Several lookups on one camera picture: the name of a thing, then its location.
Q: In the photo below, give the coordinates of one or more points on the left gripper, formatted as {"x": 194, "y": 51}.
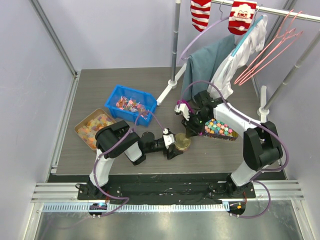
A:
{"x": 171, "y": 153}

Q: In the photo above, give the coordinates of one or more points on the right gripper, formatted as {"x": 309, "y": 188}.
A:
{"x": 191, "y": 130}

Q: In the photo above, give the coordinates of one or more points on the cream jar lid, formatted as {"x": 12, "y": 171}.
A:
{"x": 181, "y": 140}

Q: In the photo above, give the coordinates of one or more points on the clear plastic jar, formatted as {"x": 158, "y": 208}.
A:
{"x": 182, "y": 149}

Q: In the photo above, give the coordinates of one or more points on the purple plastic scoop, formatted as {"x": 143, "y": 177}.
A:
{"x": 187, "y": 104}

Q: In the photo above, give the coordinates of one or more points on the blue plastic bin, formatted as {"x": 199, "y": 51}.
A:
{"x": 145, "y": 98}

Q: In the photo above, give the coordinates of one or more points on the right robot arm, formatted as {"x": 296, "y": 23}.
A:
{"x": 261, "y": 145}

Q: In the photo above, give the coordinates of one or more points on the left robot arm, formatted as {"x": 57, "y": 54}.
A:
{"x": 117, "y": 139}

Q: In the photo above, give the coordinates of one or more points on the gold tin of star candies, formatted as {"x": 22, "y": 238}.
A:
{"x": 219, "y": 130}

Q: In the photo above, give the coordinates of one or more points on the pile of lollipop candies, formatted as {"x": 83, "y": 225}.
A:
{"x": 130, "y": 105}

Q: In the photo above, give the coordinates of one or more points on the brown tin of candies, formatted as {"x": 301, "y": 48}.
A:
{"x": 89, "y": 126}

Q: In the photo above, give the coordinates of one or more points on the white shirt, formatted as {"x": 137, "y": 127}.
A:
{"x": 224, "y": 74}

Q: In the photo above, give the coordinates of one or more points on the teal cloth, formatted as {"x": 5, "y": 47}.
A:
{"x": 202, "y": 65}

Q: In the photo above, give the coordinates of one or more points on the grey clothes rack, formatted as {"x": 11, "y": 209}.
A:
{"x": 264, "y": 104}

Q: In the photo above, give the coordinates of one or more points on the purple hanger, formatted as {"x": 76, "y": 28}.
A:
{"x": 183, "y": 55}

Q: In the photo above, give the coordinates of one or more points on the red striped sock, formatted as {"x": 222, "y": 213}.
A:
{"x": 200, "y": 14}

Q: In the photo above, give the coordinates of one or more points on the red santa sock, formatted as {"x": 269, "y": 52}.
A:
{"x": 241, "y": 16}

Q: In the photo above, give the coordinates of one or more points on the blue hanger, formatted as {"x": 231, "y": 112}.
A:
{"x": 254, "y": 39}

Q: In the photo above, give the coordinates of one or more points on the pink hangers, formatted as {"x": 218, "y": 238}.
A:
{"x": 284, "y": 38}

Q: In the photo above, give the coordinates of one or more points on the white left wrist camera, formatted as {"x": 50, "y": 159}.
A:
{"x": 168, "y": 137}

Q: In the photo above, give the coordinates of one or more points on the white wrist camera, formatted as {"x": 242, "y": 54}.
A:
{"x": 183, "y": 110}
{"x": 168, "y": 137}

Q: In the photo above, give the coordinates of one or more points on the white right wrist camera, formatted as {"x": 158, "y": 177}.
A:
{"x": 183, "y": 110}

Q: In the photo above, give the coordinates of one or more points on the white cable duct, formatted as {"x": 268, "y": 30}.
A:
{"x": 69, "y": 207}

